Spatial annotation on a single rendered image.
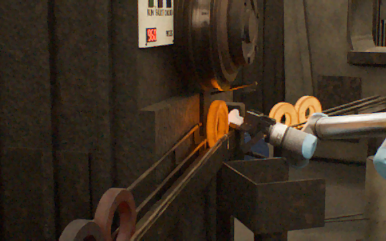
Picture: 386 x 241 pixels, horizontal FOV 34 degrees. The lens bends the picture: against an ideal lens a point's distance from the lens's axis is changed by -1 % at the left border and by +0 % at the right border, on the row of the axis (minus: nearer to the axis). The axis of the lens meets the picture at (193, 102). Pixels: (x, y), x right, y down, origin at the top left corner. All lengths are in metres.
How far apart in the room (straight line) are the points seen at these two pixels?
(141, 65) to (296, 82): 3.23
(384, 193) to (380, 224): 0.15
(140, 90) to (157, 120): 0.11
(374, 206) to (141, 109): 1.37
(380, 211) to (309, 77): 2.23
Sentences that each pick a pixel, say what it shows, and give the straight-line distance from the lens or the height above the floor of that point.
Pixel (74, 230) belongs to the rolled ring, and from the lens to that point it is 1.33.
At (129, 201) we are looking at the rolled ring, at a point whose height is 0.71.
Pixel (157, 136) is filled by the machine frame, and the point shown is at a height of 0.79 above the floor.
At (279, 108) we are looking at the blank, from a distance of 2.69.
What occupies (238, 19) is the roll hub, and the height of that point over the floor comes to 1.14.
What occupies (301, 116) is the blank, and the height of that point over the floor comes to 0.72.
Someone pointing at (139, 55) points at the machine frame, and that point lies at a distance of 1.91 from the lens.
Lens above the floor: 1.16
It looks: 8 degrees down
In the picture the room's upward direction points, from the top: straight up
